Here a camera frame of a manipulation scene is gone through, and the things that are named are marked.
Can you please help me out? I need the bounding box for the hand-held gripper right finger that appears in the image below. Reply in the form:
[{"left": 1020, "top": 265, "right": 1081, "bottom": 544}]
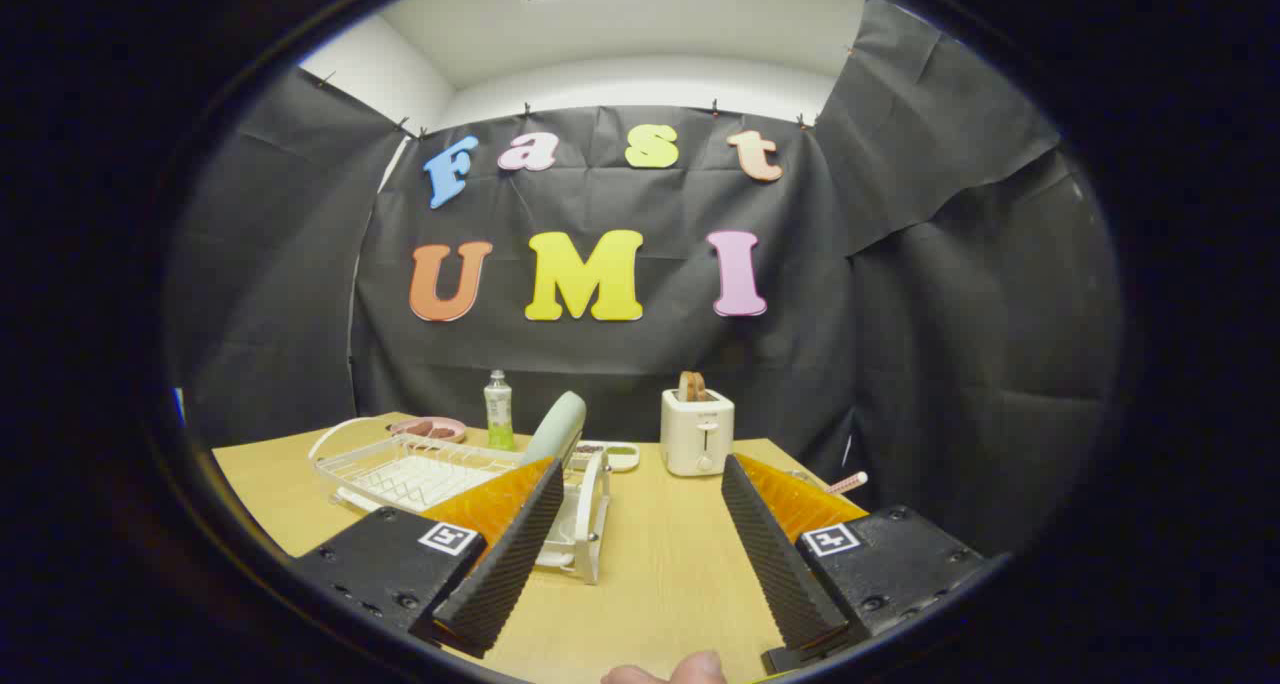
[{"left": 720, "top": 453, "right": 991, "bottom": 677}]

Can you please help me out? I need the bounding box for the white divided tray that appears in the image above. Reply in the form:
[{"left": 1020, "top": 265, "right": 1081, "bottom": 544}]
[{"left": 572, "top": 441, "right": 641, "bottom": 473}]

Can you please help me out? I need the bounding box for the white wire dish rack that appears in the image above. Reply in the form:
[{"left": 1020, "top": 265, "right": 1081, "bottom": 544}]
[{"left": 308, "top": 416, "right": 613, "bottom": 585}]

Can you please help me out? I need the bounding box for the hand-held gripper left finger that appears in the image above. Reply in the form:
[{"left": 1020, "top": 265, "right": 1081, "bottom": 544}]
[{"left": 290, "top": 456, "right": 566, "bottom": 660}]

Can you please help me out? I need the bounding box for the pale green plate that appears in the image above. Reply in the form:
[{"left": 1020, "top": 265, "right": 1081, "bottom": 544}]
[{"left": 520, "top": 391, "right": 588, "bottom": 467}]

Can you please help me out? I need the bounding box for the white toaster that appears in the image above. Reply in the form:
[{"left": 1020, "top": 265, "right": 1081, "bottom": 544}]
[{"left": 660, "top": 388, "right": 736, "bottom": 478}]

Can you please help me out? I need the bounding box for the pink plate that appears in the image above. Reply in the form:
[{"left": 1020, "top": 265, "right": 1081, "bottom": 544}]
[{"left": 389, "top": 417, "right": 467, "bottom": 444}]

